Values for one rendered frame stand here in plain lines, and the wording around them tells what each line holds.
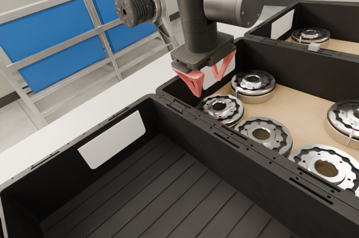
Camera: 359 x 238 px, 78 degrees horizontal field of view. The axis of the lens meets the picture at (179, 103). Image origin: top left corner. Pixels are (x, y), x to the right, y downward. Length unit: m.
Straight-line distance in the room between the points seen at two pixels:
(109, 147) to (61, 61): 1.80
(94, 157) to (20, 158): 0.47
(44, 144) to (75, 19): 1.49
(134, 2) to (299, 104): 0.97
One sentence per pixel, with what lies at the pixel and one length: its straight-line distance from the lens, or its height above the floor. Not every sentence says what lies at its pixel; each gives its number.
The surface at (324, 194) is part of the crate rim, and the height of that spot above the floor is 0.93.
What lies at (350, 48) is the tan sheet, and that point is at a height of 0.83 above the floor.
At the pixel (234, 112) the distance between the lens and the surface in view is 0.48.
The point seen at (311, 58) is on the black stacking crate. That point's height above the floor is 0.92.
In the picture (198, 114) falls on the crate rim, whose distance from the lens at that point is 0.37.
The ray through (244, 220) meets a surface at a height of 0.83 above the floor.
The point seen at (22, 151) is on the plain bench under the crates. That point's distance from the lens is 0.91.
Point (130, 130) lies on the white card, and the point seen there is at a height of 0.89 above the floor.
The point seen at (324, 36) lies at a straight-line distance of 0.80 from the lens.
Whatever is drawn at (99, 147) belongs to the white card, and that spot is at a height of 0.90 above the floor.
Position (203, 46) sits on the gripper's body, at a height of 1.02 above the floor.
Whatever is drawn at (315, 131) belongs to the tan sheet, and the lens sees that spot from 0.50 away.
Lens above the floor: 1.17
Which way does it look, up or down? 37 degrees down
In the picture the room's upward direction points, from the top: 13 degrees counter-clockwise
